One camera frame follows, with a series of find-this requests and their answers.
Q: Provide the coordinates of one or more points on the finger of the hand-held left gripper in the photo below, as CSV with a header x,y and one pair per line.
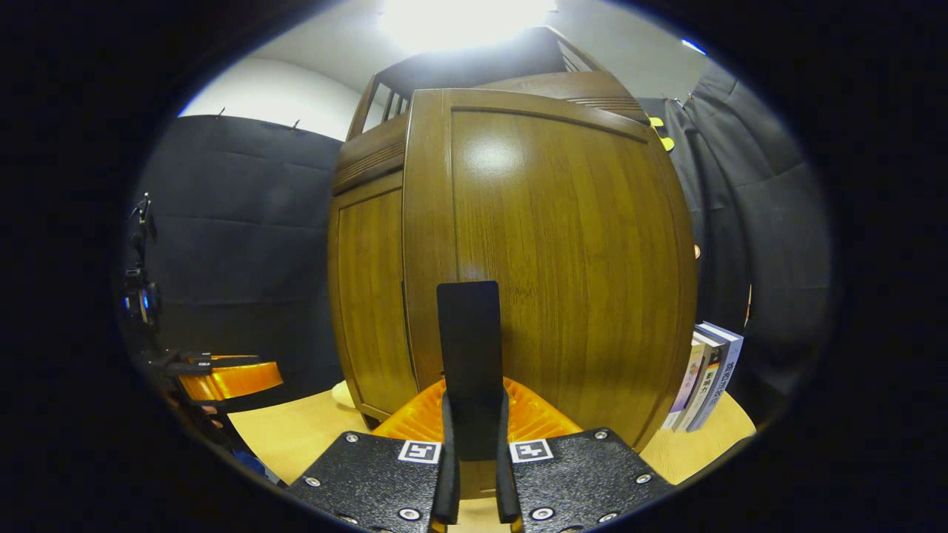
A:
x,y
207,360
233,380

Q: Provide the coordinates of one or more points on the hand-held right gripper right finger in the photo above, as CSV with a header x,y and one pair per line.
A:
x,y
506,481

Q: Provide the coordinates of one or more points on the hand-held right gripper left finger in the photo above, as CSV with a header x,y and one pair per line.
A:
x,y
446,474

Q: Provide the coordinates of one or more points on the brown wooden shoe cabinet door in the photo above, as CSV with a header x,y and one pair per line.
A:
x,y
578,244
370,296

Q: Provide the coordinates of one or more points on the brown wooden shoe cabinet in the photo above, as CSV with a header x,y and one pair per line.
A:
x,y
370,152

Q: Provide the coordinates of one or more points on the cream round object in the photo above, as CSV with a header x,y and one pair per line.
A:
x,y
342,394

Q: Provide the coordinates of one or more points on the pink spine book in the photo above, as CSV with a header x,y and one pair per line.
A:
x,y
685,392

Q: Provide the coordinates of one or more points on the black and white spine book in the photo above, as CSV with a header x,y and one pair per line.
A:
x,y
703,389

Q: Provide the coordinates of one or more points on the blue grey spine book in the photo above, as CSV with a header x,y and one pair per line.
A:
x,y
724,370

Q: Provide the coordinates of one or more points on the large ceiling light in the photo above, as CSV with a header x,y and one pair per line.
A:
x,y
463,18

